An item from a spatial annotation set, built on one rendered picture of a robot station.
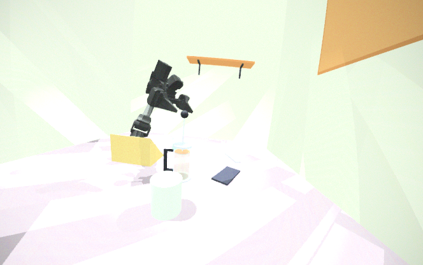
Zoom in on glass coffee press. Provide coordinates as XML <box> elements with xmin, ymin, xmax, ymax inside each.
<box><xmin>163</xmin><ymin>110</ymin><xmax>192</xmax><ymax>183</ymax></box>

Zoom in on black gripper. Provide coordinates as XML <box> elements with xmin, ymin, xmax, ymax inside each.
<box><xmin>147</xmin><ymin>84</ymin><xmax>193</xmax><ymax>113</ymax></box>

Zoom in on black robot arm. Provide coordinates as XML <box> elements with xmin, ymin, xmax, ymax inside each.
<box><xmin>130</xmin><ymin>60</ymin><xmax>183</xmax><ymax>138</ymax></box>

